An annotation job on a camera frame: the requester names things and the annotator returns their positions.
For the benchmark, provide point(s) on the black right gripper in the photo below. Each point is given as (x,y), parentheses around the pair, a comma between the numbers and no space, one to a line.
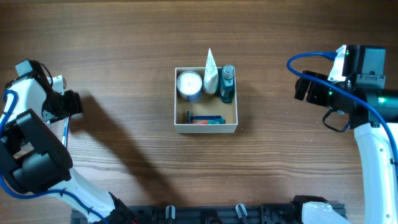
(313,91)

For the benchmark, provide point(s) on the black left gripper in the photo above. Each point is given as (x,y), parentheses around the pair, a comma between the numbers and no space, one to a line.
(72,102)

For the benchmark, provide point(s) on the blue mouthwash bottle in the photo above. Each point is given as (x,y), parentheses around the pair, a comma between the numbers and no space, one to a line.
(226,83)

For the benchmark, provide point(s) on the white patterned tube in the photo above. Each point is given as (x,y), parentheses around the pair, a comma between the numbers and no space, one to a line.
(211,78)

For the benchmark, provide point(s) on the blue disposable razor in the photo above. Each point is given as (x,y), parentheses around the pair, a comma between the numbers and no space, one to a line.
(190,117)

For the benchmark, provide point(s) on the cotton swab round container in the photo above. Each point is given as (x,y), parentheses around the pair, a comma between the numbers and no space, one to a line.
(189,86)

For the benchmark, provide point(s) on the Colgate toothpaste tube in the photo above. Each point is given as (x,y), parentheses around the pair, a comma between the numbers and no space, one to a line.
(213,121)

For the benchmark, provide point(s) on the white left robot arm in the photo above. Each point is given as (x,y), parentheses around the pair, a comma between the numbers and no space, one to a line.
(35,161)

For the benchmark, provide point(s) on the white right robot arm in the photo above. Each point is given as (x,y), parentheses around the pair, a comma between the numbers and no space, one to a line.
(377,146)

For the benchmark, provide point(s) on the white cardboard box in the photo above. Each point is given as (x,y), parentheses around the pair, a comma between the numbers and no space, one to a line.
(205,105)

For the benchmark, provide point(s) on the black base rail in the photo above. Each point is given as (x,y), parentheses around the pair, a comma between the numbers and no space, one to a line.
(302,209)

